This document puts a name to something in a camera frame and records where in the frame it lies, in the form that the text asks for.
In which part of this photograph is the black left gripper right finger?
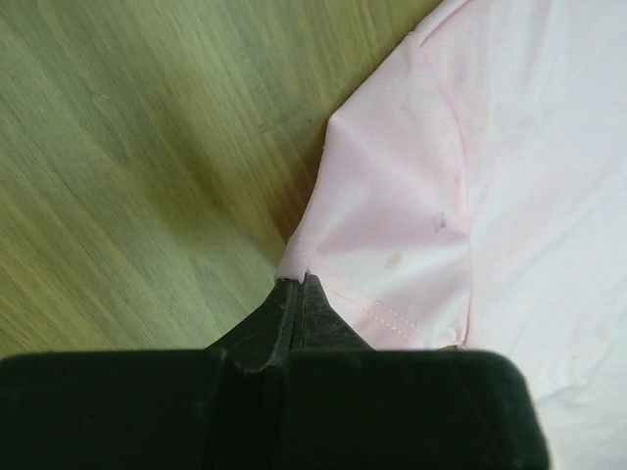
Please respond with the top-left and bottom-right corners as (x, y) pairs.
(278, 272), (553, 470)

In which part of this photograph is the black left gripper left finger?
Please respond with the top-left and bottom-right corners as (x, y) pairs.
(1, 280), (299, 469)

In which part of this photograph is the light pink t-shirt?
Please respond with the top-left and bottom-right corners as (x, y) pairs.
(276, 1), (626, 469)

